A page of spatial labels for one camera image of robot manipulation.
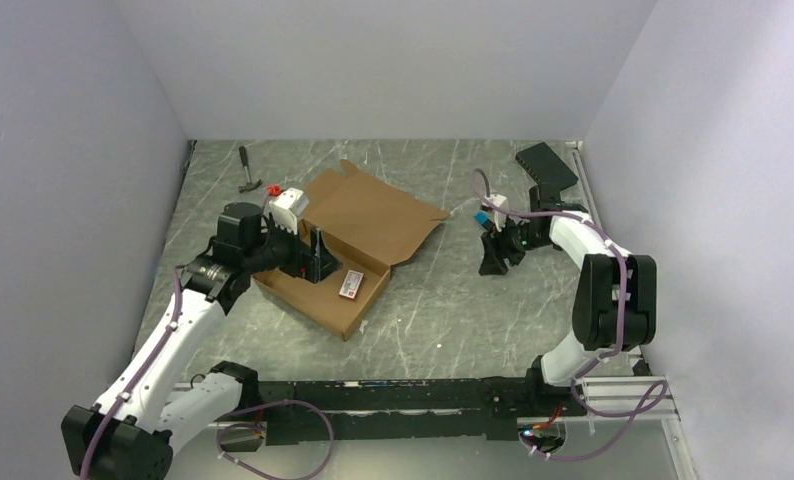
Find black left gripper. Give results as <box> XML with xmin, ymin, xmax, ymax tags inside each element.
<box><xmin>244</xmin><ymin>212</ymin><xmax>342</xmax><ymax>283</ymax></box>

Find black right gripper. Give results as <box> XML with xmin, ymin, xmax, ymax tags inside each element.
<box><xmin>479</xmin><ymin>214</ymin><xmax>554</xmax><ymax>276</ymax></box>

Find red white staples box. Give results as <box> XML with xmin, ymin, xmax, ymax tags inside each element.
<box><xmin>338</xmin><ymin>269</ymin><xmax>364</xmax><ymax>300</ymax></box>

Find brown cardboard box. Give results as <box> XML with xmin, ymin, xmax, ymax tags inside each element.
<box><xmin>254</xmin><ymin>159</ymin><xmax>448</xmax><ymax>341</ymax></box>

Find black blue highlighter marker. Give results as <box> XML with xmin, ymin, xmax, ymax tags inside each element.
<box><xmin>474</xmin><ymin>211</ymin><xmax>494</xmax><ymax>231</ymax></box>

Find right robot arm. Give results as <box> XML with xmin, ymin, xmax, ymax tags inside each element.
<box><xmin>477</xmin><ymin>191</ymin><xmax>657</xmax><ymax>415</ymax></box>

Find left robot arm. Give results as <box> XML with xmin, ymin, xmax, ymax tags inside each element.
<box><xmin>61</xmin><ymin>190</ymin><xmax>340</xmax><ymax>479</ymax></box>

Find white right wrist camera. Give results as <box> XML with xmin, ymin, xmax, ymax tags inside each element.
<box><xmin>485</xmin><ymin>193</ymin><xmax>509</xmax><ymax>224</ymax></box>

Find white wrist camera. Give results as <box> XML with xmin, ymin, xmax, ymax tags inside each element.
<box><xmin>485</xmin><ymin>193</ymin><xmax>509</xmax><ymax>224</ymax></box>
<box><xmin>265</xmin><ymin>188</ymin><xmax>309</xmax><ymax>235</ymax></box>

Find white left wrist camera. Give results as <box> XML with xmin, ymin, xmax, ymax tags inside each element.
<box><xmin>265</xmin><ymin>188</ymin><xmax>309</xmax><ymax>235</ymax></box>

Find black handled hammer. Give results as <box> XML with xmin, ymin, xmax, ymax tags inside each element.
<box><xmin>238</xmin><ymin>146</ymin><xmax>263</xmax><ymax>194</ymax></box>

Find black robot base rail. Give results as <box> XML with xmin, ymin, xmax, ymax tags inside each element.
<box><xmin>222</xmin><ymin>369</ymin><xmax>586</xmax><ymax>446</ymax></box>

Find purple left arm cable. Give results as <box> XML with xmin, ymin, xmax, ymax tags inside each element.
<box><xmin>78</xmin><ymin>264</ymin><xmax>337</xmax><ymax>480</ymax></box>

